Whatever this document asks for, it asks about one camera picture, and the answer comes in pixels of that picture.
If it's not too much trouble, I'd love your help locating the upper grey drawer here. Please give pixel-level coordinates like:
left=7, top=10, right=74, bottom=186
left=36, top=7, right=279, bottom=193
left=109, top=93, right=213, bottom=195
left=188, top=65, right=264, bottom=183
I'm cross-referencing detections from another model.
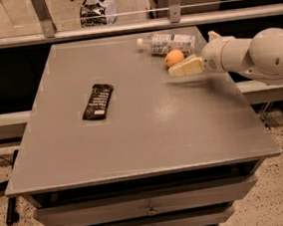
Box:
left=34, top=174, right=257, bottom=226

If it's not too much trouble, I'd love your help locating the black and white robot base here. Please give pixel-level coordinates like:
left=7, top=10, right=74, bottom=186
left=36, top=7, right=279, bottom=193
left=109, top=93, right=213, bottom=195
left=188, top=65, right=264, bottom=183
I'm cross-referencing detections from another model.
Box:
left=79, top=0, right=118, bottom=28

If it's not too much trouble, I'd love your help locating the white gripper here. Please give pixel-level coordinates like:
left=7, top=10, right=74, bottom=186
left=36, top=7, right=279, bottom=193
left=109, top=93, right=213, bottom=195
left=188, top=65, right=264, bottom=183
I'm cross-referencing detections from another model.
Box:
left=168, top=30, right=236, bottom=78

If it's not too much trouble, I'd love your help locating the orange fruit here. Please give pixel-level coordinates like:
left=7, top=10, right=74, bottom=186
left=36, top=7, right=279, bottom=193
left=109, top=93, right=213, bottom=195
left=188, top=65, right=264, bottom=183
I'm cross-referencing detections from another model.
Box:
left=164, top=50, right=184, bottom=68

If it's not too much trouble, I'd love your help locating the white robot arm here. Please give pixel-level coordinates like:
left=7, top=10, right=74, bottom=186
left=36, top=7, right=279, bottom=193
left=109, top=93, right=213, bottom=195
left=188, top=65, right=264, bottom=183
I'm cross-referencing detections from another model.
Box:
left=168, top=27, right=283, bottom=86

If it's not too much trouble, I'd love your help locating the grey drawer cabinet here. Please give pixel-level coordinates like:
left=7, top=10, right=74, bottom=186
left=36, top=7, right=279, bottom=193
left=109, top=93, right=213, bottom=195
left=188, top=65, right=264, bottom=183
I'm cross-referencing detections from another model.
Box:
left=0, top=19, right=283, bottom=226

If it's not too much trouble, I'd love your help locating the black snack bar wrapper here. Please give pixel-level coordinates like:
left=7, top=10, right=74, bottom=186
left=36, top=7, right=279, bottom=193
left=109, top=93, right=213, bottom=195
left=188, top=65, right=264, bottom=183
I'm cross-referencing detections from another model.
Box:
left=82, top=84, right=114, bottom=120

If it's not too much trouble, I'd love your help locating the clear plastic water bottle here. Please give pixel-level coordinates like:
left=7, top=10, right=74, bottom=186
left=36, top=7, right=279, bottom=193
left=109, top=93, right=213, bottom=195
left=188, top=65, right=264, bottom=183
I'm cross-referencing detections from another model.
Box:
left=137, top=33, right=195, bottom=57

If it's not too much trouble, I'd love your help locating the black floor stand leg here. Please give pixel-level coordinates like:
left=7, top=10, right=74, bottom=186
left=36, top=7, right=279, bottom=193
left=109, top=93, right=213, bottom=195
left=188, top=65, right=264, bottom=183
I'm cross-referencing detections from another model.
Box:
left=0, top=148, right=27, bottom=226

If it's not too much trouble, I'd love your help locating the metal railing frame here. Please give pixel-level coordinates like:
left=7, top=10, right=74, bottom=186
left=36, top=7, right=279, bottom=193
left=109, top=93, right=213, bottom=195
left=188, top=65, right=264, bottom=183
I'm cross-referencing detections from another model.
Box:
left=0, top=0, right=283, bottom=49

